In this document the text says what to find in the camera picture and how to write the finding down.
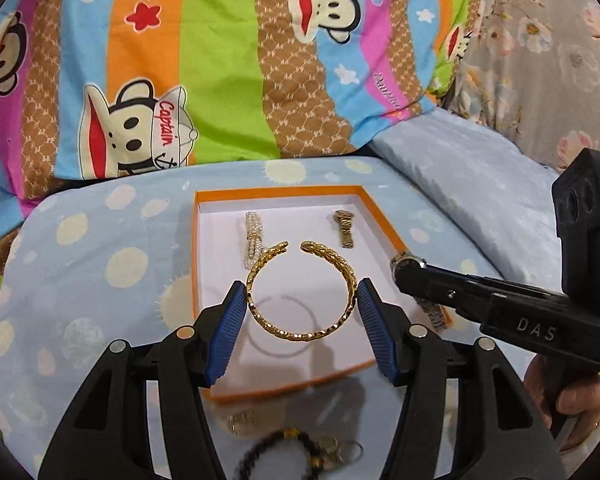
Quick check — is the silver wristwatch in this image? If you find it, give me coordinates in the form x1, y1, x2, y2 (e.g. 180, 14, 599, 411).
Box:
390, 251, 452, 333

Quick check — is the dark bead bracelet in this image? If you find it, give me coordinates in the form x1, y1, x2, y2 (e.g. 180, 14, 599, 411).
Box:
232, 427, 331, 480

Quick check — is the person's right hand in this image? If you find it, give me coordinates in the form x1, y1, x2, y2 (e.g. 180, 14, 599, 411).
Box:
524, 357, 600, 453

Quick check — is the pearl bracelet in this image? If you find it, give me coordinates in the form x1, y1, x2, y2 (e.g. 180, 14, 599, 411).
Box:
241, 211, 267, 270

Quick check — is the light blue quilt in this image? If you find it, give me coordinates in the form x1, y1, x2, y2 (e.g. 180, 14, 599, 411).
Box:
370, 110, 566, 281

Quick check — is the cartoon monkey printed blanket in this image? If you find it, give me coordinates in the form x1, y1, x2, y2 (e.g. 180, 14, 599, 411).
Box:
0, 0, 481, 281

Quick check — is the grey floral cloth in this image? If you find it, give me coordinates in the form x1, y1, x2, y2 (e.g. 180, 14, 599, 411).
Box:
440, 0, 600, 173

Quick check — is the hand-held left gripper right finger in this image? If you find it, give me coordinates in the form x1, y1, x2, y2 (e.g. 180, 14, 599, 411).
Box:
356, 277, 566, 480

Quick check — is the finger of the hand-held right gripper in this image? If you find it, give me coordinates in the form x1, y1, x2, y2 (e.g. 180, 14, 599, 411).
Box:
392, 259, 567, 329

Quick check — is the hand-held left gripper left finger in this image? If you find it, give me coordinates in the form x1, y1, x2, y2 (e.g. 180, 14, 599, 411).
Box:
37, 280, 248, 480

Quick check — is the silver hoop earring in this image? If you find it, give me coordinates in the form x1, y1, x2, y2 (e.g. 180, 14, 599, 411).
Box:
337, 439, 364, 463

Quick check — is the gold wristwatch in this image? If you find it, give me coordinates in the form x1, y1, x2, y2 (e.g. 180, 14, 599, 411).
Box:
332, 208, 356, 249

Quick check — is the gold hoop earring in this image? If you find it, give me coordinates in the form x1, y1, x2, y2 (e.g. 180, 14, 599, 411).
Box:
227, 410, 261, 436

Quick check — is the gold chain bangle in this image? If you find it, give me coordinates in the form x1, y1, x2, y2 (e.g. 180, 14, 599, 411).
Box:
245, 241, 358, 343

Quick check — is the orange jewelry box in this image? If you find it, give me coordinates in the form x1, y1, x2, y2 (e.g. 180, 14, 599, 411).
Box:
190, 185, 453, 406

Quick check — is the light blue spotted bedsheet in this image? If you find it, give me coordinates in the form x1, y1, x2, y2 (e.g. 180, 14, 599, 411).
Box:
0, 156, 600, 480

